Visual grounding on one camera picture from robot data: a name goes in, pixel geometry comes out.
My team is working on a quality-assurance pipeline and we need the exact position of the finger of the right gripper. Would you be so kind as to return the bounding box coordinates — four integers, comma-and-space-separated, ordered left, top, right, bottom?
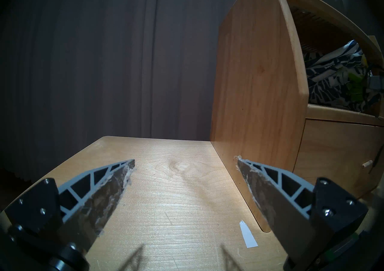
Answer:
367, 75, 384, 91

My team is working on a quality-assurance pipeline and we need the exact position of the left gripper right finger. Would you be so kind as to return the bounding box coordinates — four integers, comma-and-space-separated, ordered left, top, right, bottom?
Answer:
238, 157, 369, 269

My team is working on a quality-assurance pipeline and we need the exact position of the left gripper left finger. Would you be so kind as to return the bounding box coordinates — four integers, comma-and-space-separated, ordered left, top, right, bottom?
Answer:
4, 159, 135, 256

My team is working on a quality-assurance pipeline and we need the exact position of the deep wooden drawer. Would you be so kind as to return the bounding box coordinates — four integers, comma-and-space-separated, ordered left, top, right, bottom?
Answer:
292, 119, 384, 199

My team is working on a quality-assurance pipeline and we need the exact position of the white tape strip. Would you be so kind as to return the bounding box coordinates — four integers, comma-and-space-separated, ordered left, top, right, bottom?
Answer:
239, 220, 258, 248

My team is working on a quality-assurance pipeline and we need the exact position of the shallow wooden pull-out tray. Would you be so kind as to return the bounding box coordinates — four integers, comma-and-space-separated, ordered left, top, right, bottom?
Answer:
279, 0, 384, 67

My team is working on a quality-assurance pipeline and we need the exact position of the wooden cabinet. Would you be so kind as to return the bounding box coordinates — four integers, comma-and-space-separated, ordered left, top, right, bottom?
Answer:
210, 0, 384, 232

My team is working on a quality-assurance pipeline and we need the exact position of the grey curtain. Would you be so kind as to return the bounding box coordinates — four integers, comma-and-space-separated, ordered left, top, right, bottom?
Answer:
0, 0, 258, 181

